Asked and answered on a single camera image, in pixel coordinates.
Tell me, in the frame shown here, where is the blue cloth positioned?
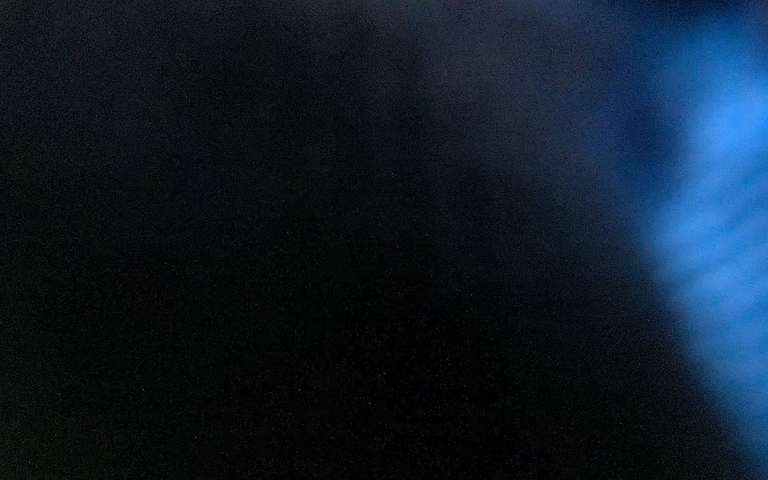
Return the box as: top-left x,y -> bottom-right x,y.
419,0 -> 768,463

